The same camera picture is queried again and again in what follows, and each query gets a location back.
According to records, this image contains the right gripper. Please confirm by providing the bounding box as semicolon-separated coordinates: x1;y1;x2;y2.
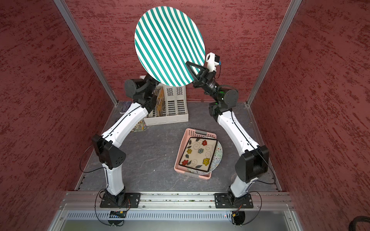
187;61;224;102

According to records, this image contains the green striped round plate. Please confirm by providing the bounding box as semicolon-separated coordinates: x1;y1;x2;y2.
135;6;206;87

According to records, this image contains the square flower plate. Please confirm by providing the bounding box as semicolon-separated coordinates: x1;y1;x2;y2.
178;137;217;173

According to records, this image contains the colourful patterned round plate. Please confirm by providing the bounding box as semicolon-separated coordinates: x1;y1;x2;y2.
188;141;223;175

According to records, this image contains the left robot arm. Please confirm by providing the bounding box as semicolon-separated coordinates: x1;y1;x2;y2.
92;75;159;208

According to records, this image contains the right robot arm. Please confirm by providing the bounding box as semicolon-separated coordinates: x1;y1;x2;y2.
186;61;269;208

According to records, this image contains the white file organizer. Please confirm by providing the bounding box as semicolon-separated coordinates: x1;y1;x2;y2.
144;83;188;126

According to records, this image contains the yellow cover book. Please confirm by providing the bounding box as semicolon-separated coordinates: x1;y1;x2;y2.
156;87;165;117

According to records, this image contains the pink plastic basket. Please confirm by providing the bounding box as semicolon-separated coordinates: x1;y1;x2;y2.
173;128;217;181

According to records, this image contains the blue cover book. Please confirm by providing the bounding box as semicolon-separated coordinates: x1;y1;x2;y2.
119;101;132;115

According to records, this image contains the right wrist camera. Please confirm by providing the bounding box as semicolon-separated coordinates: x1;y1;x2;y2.
205;53;221;72

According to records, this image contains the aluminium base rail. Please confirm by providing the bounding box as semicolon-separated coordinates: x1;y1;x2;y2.
58;191;295;211

